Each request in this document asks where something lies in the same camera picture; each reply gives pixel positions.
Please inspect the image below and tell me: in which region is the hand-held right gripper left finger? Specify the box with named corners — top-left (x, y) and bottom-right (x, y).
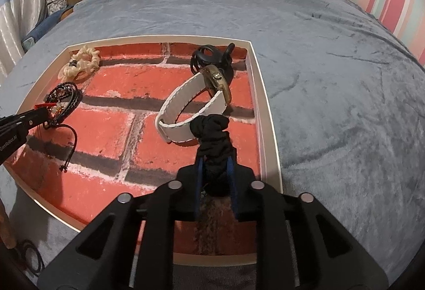
top-left (36, 159), bottom-right (206, 290)

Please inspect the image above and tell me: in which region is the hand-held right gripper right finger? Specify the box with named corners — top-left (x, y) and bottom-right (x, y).
top-left (227, 160), bottom-right (388, 290)

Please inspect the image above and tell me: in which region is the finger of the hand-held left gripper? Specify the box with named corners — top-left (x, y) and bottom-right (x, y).
top-left (0, 108), bottom-right (58, 138)

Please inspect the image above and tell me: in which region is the red string bracelet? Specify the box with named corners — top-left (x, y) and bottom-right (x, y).
top-left (33, 100), bottom-right (67, 128)

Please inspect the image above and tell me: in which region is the black scrunchie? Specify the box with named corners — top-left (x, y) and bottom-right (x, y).
top-left (190, 114), bottom-right (237, 198)

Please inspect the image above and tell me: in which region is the black braided bracelet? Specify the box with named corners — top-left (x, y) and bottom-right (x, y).
top-left (42, 82), bottom-right (84, 174)

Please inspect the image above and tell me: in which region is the white band wristwatch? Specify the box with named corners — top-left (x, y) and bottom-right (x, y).
top-left (155, 64), bottom-right (232, 146)

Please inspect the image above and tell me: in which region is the cream scrunchie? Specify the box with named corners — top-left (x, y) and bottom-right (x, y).
top-left (57, 44), bottom-right (101, 82)

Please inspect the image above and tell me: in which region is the brick print jewelry tray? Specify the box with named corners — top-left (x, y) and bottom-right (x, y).
top-left (3, 39), bottom-right (284, 268)

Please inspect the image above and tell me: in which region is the black strap item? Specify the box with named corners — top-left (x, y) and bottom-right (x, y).
top-left (190, 43), bottom-right (236, 82)

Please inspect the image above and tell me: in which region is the blue cloth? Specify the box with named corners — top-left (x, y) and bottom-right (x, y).
top-left (21, 9), bottom-right (73, 52)

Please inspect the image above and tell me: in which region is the patterned storage bag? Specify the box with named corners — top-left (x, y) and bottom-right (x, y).
top-left (44, 0), bottom-right (67, 17)

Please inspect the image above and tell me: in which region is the black hair tie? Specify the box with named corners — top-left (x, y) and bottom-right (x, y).
top-left (17, 239), bottom-right (46, 275)

